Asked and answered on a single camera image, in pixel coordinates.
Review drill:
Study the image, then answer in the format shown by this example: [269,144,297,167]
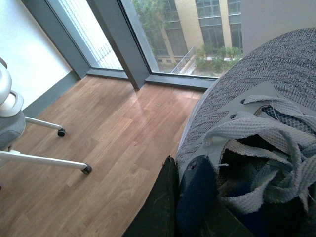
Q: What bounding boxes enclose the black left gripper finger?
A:
[123,156,178,237]

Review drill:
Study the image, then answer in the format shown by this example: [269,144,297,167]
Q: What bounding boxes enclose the grey knit sneaker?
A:
[176,28,316,237]

